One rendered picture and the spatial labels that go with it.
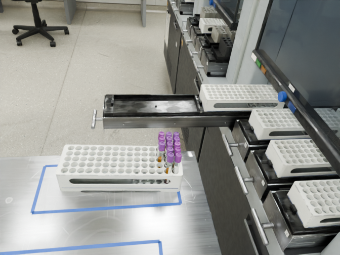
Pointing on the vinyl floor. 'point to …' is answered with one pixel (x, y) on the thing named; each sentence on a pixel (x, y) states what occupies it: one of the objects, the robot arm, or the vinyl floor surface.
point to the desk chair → (42, 28)
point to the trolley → (100, 215)
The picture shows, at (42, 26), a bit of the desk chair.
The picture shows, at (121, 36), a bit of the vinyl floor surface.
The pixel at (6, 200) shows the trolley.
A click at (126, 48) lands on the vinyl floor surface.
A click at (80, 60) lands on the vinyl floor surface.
